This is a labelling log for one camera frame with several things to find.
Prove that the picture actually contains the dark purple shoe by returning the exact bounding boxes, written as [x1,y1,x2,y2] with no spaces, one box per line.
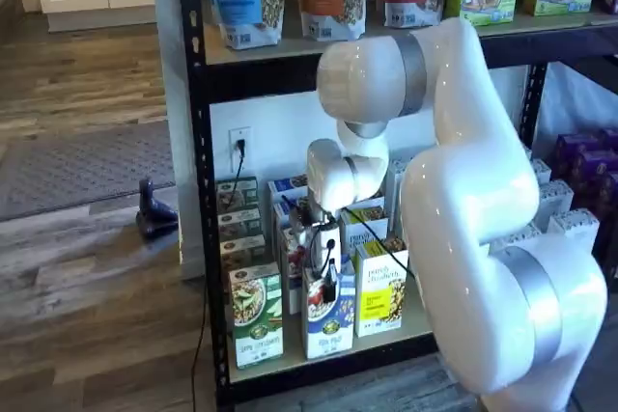
[134,178,180,241]

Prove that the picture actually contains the purple tea box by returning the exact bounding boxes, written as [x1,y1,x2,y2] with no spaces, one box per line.
[596,179,618,283]
[569,149,617,213]
[551,133,600,181]

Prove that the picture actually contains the yellow white granola box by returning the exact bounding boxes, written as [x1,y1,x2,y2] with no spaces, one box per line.
[339,206,390,266]
[356,193,387,214]
[353,236,411,339]

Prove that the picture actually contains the green white cereal box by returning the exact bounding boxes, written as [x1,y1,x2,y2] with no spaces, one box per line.
[219,234,267,271]
[216,208,263,241]
[214,176,260,214]
[228,261,285,371]

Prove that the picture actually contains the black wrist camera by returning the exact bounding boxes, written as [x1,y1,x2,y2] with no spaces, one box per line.
[288,203,314,233]

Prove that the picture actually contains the grey door mat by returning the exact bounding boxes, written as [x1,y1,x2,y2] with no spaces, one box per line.
[0,122,177,224]

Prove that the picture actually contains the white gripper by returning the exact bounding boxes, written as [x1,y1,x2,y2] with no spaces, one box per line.
[306,221,342,303]

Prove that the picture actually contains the white wall outlet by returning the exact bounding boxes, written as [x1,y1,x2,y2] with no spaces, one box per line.
[228,126,253,174]

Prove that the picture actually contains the black metal shelf rack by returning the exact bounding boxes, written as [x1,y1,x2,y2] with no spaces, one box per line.
[176,0,618,406]

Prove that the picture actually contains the blue white cereal box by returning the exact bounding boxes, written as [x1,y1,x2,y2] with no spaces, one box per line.
[267,175,310,206]
[301,264,354,361]
[277,226,313,316]
[272,199,310,234]

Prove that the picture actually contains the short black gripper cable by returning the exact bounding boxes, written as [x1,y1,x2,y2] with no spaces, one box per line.
[307,208,339,283]

